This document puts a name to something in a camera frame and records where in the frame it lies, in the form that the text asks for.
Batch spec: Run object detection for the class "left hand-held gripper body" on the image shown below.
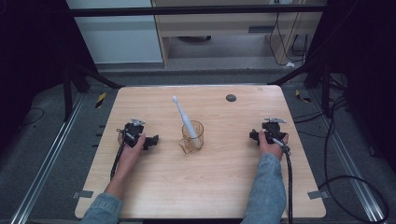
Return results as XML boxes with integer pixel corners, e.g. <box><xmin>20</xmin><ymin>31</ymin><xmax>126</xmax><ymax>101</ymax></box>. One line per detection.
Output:
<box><xmin>123</xmin><ymin>118</ymin><xmax>147</xmax><ymax>148</ymax></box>

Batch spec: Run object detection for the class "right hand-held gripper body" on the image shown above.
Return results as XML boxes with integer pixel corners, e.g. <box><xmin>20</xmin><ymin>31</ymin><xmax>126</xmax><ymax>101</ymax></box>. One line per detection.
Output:
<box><xmin>261</xmin><ymin>117</ymin><xmax>288</xmax><ymax>142</ymax></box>

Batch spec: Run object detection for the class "clear amber glass cup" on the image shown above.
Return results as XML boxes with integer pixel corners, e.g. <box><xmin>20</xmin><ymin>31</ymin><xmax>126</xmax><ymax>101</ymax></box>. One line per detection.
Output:
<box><xmin>178</xmin><ymin>119</ymin><xmax>205</xmax><ymax>155</ymax></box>

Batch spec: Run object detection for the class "white electric toothbrush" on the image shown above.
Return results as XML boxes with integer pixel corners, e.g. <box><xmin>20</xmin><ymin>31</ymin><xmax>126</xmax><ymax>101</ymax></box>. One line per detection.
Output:
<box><xmin>172</xmin><ymin>95</ymin><xmax>202</xmax><ymax>147</ymax></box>

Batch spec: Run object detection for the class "person's right hand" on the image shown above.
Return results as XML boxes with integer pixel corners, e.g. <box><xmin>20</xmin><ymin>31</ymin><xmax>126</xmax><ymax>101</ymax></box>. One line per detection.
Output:
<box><xmin>258</xmin><ymin>131</ymin><xmax>290</xmax><ymax>161</ymax></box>

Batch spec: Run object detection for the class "person's left hand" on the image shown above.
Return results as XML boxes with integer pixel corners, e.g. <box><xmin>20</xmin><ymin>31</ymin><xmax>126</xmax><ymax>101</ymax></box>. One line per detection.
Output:
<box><xmin>117</xmin><ymin>132</ymin><xmax>147</xmax><ymax>171</ymax></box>

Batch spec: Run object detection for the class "yellow black striped tape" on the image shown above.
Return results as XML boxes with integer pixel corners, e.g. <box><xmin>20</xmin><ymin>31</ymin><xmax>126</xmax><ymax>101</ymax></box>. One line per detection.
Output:
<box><xmin>294</xmin><ymin>89</ymin><xmax>312</xmax><ymax>105</ymax></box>
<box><xmin>94</xmin><ymin>91</ymin><xmax>107</xmax><ymax>109</ymax></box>

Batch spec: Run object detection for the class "black metal stand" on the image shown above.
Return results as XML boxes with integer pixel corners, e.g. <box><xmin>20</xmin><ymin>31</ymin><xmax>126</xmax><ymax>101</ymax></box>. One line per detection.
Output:
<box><xmin>62</xmin><ymin>60</ymin><xmax>124</xmax><ymax>123</ymax></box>
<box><xmin>268</xmin><ymin>57</ymin><xmax>332</xmax><ymax>118</ymax></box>

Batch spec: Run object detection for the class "white cabinet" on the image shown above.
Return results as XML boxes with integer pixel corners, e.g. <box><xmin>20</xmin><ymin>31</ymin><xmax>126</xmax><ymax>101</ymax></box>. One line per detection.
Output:
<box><xmin>65</xmin><ymin>0</ymin><xmax>164</xmax><ymax>65</ymax></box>

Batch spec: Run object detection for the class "black curtain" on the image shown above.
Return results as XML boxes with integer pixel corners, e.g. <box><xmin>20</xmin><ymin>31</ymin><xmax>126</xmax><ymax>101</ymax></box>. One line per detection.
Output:
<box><xmin>303</xmin><ymin>0</ymin><xmax>396</xmax><ymax>172</ymax></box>
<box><xmin>0</xmin><ymin>0</ymin><xmax>97</xmax><ymax>150</ymax></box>

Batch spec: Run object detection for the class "light wooden desk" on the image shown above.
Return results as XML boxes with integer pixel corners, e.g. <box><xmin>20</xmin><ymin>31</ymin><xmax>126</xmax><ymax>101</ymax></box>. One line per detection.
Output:
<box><xmin>151</xmin><ymin>0</ymin><xmax>326</xmax><ymax>69</ymax></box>

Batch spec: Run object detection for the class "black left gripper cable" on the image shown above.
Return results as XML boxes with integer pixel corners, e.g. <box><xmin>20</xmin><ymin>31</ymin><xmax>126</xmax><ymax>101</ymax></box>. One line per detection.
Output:
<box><xmin>109</xmin><ymin>128</ymin><xmax>127</xmax><ymax>181</ymax></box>

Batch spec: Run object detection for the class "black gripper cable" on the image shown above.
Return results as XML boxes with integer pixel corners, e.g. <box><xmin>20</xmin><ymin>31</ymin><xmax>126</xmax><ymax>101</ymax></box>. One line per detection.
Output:
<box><xmin>109</xmin><ymin>128</ymin><xmax>127</xmax><ymax>181</ymax></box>
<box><xmin>271</xmin><ymin>137</ymin><xmax>294</xmax><ymax>224</ymax></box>

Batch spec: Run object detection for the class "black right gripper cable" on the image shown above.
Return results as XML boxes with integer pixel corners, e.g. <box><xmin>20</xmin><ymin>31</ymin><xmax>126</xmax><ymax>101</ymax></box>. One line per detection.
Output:
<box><xmin>271</xmin><ymin>137</ymin><xmax>294</xmax><ymax>224</ymax></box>

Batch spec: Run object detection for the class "black looped floor cable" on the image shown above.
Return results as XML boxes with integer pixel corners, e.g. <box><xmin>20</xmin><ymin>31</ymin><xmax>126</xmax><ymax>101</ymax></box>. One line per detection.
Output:
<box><xmin>317</xmin><ymin>96</ymin><xmax>390</xmax><ymax>224</ymax></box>

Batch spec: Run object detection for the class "grey metal table bracket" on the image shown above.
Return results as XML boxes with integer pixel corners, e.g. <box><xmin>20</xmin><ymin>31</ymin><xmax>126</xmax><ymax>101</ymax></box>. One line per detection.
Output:
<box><xmin>72</xmin><ymin>189</ymin><xmax>94</xmax><ymax>200</ymax></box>
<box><xmin>306</xmin><ymin>189</ymin><xmax>330</xmax><ymax>201</ymax></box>

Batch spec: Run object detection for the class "black hanging desk cable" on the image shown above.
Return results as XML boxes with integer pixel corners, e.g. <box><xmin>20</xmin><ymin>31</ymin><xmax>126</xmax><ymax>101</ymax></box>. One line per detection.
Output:
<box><xmin>268</xmin><ymin>11</ymin><xmax>309</xmax><ymax>67</ymax></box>

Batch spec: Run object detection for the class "aluminium floor rail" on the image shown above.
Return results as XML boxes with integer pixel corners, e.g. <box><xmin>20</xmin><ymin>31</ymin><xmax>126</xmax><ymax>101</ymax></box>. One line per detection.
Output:
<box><xmin>8</xmin><ymin>92</ymin><xmax>86</xmax><ymax>224</ymax></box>
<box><xmin>309</xmin><ymin>90</ymin><xmax>388</xmax><ymax>224</ymax></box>

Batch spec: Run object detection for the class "thin black floor cable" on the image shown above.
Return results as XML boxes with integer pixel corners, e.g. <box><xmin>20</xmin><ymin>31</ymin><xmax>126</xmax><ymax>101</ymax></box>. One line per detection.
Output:
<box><xmin>20</xmin><ymin>106</ymin><xmax>46</xmax><ymax>128</ymax></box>

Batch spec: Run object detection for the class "black metal frame bar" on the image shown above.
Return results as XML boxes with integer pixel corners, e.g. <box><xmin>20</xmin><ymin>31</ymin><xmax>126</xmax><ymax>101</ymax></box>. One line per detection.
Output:
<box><xmin>68</xmin><ymin>4</ymin><xmax>327</xmax><ymax>18</ymax></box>

